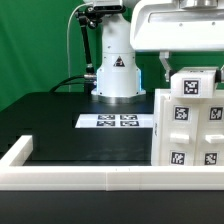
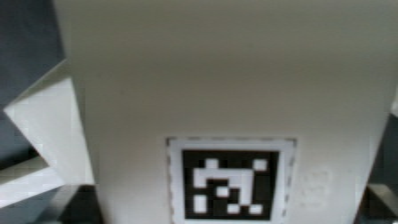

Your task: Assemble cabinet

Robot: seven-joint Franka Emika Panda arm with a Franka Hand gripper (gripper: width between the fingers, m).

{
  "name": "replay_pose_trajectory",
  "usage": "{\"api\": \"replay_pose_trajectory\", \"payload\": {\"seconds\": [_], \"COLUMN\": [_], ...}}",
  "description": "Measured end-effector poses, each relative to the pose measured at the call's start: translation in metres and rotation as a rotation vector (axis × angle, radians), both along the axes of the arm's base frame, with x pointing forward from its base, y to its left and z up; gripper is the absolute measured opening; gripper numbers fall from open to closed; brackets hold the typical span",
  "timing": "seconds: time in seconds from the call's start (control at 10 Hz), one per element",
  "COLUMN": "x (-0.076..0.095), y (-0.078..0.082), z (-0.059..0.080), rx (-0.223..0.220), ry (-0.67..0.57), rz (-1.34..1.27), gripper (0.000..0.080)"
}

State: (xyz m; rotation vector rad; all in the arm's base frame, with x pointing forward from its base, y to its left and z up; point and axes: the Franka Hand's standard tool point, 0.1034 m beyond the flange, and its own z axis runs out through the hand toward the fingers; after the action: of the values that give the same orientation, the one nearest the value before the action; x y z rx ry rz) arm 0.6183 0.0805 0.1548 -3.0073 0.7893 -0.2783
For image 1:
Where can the white U-shaped frame border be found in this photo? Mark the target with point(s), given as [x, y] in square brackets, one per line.
[16, 175]

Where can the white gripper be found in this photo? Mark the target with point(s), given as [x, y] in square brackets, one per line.
[177, 25]

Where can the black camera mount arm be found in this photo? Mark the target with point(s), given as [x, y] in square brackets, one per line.
[86, 21]

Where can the black camera on mount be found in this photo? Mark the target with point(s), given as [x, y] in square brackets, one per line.
[108, 9]

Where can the white cabinet body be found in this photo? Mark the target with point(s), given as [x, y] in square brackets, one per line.
[161, 96]

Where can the flat white base plate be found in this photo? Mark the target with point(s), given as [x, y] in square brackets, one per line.
[114, 121]

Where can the white cabinet door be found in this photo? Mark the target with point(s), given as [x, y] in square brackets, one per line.
[210, 136]
[179, 129]

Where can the white cabinet top block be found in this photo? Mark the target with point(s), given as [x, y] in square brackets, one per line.
[194, 82]

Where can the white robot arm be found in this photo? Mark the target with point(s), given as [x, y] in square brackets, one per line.
[118, 78]

